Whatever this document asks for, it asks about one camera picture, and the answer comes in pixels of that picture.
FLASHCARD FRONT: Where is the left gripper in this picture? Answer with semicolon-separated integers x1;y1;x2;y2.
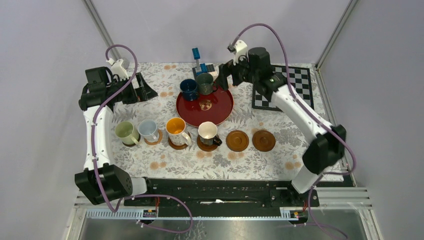
106;72;157;104

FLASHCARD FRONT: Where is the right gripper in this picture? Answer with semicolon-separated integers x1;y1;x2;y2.
214;52;258;92

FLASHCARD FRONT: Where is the dark green mug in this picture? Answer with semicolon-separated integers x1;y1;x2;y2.
195;72;218;96

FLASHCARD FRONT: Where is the light blue mug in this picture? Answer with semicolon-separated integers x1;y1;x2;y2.
137;119;160;143

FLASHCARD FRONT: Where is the dark blue mug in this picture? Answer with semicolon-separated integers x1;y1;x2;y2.
179;79;199;102

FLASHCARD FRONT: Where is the light green mug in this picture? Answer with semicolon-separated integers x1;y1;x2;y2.
114;121;140;144

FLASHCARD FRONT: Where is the patterned mug orange inside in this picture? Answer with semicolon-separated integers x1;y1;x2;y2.
165;117;192;147

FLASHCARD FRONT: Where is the light wooden coaster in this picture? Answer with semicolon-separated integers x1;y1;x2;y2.
144;129;163;146

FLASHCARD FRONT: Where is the dark brown wooden coaster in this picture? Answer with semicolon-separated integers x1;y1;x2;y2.
122;135;141;147

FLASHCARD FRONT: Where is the black mug cream inside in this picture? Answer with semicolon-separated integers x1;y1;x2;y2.
198;121;223;147

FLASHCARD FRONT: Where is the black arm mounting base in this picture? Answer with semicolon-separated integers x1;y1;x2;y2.
90;177;321;218

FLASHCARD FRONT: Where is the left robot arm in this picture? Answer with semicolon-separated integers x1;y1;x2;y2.
74;66;158;205

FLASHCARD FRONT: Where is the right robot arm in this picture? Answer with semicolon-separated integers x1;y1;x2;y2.
216;44;347;206

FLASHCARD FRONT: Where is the blue and black block toy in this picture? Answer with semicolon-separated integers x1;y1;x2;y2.
192;47;218;80

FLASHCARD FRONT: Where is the red round tray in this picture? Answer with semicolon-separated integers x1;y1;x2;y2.
175;89;234;127

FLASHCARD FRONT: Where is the floral tablecloth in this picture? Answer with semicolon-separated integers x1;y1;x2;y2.
110;63;308;181

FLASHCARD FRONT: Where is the black and white chessboard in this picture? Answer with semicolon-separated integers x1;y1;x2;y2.
251;66;315;112

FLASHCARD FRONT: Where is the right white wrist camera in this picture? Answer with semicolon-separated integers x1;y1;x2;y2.
227;40;248;66

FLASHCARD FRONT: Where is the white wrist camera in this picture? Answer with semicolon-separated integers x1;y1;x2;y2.
106;58;130;80
227;40;248;66

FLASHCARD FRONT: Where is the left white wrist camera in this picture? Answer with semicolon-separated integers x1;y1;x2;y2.
106;58;130;80

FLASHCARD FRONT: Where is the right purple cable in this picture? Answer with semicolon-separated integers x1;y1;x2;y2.
228;23;357;240

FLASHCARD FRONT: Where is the purple cable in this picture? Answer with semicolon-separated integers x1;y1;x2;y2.
90;44;194;235
228;23;357;240

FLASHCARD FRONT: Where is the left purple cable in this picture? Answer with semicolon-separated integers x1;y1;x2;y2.
90;44;194;235

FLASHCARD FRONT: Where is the aluminium rail frame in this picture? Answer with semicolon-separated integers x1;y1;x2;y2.
64;187;383;240

